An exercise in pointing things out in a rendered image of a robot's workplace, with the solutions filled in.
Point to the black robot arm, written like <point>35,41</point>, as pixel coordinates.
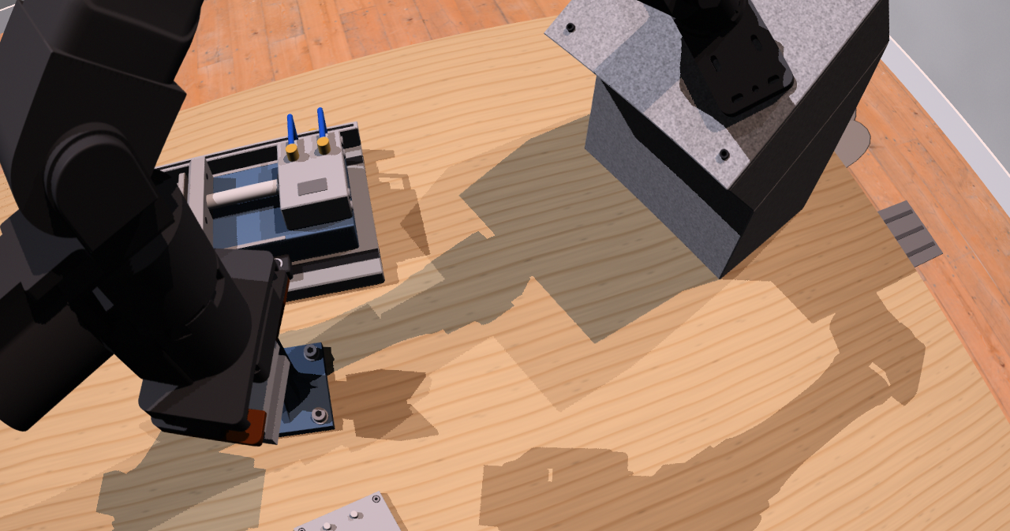
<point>87,101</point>

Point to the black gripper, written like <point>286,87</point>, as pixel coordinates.
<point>225,347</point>

